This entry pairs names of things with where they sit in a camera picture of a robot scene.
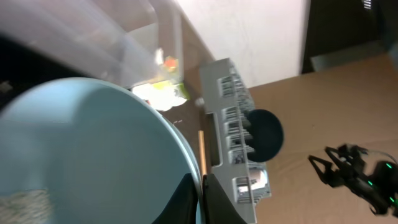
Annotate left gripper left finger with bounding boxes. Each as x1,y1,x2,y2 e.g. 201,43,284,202
152,174,198,224

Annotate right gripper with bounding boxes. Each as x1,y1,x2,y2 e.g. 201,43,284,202
308,144,376,199

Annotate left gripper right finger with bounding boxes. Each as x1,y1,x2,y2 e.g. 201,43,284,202
202,174,246,224

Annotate dark blue plate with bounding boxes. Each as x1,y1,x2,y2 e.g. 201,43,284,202
246,109,284,162

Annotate light blue rice bowl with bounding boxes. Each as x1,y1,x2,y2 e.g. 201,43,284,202
1,78,200,223

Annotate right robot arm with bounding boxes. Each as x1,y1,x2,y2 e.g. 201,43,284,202
308,144,397,217

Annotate grey dishwasher rack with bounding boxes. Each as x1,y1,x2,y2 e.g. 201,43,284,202
200,58,271,223

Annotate black waste tray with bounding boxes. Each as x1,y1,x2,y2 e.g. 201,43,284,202
1,36,85,108

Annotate brown serving tray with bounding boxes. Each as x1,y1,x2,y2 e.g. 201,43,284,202
160,100,203,174

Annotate white crumpled napkin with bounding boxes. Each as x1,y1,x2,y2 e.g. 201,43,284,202
132,48,189,112

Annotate green snack wrapper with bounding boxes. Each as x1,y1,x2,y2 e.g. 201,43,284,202
152,80,190,100

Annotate orange snack wrapper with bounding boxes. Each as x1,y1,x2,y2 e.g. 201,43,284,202
164,56,178,73

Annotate cooked white rice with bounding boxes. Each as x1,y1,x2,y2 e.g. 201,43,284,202
1,190,53,224

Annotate clear plastic bin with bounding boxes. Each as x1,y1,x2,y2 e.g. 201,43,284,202
1,0,183,88

